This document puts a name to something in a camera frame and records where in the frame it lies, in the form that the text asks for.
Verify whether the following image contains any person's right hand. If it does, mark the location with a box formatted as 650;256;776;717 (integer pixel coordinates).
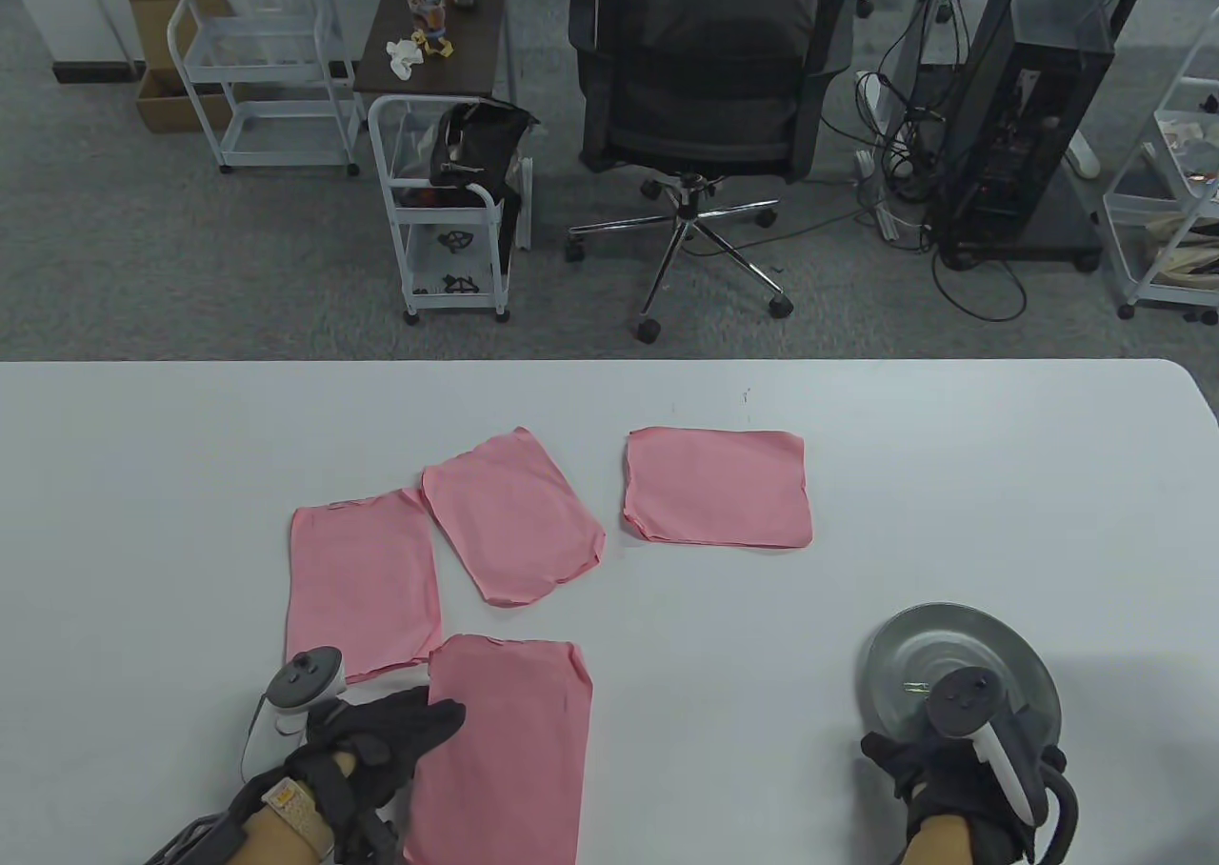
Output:
860;724;1039;864

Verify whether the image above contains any person's left hand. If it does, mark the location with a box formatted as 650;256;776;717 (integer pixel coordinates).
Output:
284;686;469;811

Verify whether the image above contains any grey and white hand controller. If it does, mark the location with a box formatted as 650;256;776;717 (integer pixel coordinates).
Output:
924;666;1068;826
238;647;348;782

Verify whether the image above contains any pink cloth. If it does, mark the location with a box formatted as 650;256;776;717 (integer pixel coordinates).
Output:
421;427;607;609
404;634;594;865
622;427;814;550
284;488;445;687

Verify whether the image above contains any round grey metal plate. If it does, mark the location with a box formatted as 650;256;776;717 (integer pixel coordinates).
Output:
862;602;1063;756

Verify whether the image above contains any person's right forearm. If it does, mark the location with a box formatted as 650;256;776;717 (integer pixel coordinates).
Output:
900;813;982;865

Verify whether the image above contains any person's left forearm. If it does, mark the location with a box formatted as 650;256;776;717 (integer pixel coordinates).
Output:
233;798;334;865

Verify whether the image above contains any white rolling cart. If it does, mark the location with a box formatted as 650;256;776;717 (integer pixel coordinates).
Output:
1102;8;1219;325
166;0;364;178
367;93;534;326

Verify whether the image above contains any white power strip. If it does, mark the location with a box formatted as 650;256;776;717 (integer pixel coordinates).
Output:
853;146;908;243

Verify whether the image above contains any black rolling platform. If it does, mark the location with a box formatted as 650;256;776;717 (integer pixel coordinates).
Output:
936;174;1108;272

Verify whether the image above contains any beige cloth bag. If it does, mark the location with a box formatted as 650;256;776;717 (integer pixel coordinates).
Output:
1146;215;1219;287

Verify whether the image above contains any black bag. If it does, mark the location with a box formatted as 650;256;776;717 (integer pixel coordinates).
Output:
429;100;541;252

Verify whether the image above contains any black computer tower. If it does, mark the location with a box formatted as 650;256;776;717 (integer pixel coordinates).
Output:
929;0;1116;258

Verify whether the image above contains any mixed small items pile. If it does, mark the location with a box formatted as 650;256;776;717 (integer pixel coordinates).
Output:
1154;112;1219;190

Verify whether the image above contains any dark brown side table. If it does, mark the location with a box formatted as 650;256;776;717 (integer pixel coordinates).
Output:
351;0;516;106

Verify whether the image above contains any black mesh office chair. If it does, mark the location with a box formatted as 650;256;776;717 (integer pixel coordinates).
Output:
565;0;863;345

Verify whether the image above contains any brown cardboard box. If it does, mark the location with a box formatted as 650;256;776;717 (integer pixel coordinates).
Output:
118;0;239;135

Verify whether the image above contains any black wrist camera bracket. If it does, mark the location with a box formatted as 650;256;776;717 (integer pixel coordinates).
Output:
331;789;403;865

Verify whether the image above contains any tan wrist strap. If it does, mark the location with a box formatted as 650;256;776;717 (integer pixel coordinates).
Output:
265;777;336;845

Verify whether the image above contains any black glove cable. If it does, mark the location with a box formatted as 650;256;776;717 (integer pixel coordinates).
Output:
1033;768;1081;865

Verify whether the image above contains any tangle of black cables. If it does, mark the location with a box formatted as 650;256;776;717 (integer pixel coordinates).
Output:
850;0;1031;323

